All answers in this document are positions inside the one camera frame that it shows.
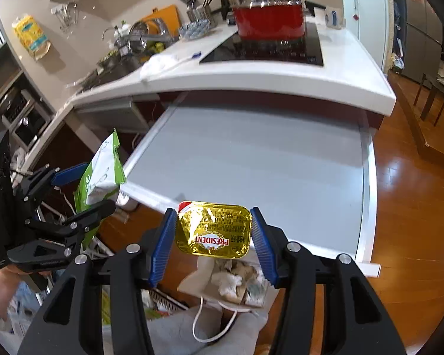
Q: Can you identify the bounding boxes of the white carton on counter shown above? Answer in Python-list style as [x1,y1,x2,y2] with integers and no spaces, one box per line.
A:
[313,7,346,30]

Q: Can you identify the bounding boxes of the white dish cloth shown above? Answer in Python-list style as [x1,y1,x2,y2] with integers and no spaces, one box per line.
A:
[139,51,203,82]

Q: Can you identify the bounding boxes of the yellow hanging packet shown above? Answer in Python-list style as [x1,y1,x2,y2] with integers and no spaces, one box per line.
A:
[12,14,51,61]

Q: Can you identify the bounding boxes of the dark grey refrigerator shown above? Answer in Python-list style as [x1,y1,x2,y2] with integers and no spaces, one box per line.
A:
[403,0,443,83]

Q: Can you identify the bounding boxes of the orange cutting board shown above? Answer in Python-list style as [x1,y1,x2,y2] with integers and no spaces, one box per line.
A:
[141,4,181,36]

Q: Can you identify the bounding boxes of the red cooking pot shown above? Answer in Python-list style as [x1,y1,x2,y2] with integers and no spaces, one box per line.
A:
[232,1,326,41]

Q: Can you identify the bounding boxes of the built-in oven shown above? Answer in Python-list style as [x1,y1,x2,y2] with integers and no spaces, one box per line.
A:
[0,75,54,153]

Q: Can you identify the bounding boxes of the gold butter portion pack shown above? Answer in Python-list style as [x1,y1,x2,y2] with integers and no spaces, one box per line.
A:
[175,201,252,260]

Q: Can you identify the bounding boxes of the steel utensil holder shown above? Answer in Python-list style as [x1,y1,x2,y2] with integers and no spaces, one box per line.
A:
[187,5,217,28]

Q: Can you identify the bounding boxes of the green snack packet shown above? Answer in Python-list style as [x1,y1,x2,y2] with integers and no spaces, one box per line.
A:
[73,128,127,249]

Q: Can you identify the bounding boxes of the black induction cooktop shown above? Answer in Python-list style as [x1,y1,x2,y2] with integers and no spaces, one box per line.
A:
[200,22,324,67]

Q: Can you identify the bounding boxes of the wall hook rack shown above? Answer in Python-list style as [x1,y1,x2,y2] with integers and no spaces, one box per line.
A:
[50,0,80,32]

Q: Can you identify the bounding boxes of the white paper trash bag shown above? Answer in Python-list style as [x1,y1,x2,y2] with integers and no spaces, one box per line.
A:
[178,256,278,343]

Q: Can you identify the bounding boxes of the wooden chair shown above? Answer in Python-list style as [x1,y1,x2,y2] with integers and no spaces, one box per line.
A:
[413,73,444,127]

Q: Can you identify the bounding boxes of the chrome kitchen faucet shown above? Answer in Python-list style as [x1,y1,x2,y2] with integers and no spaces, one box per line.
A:
[115,18,176,56]

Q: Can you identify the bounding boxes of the person's left hand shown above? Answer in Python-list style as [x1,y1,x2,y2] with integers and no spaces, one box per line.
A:
[0,265,30,321]

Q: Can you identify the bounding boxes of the steel drawer front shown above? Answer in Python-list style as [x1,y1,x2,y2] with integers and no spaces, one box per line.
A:
[74,94,164,133]

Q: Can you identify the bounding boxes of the blue patterned bowl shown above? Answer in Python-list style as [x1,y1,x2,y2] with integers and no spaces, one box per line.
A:
[179,19,211,41]

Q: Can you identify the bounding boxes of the kitchen sink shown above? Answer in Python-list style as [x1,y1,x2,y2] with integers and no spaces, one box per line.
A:
[65,54,151,93]

